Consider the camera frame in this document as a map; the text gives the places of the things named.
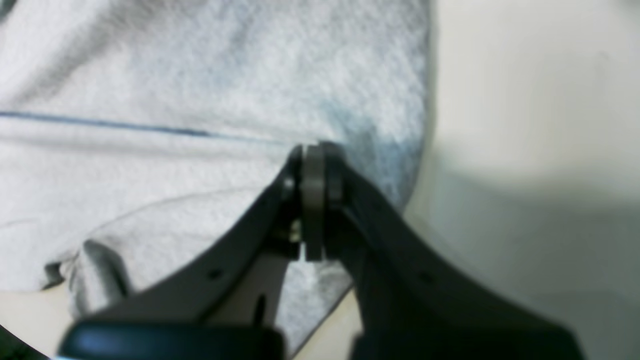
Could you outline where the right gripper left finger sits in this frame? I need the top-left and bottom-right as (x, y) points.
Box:
(57, 145), (326, 360)

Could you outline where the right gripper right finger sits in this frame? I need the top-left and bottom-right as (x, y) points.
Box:
(322, 142), (584, 360)

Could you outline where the grey t-shirt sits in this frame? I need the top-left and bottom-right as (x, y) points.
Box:
(0, 0), (433, 356)

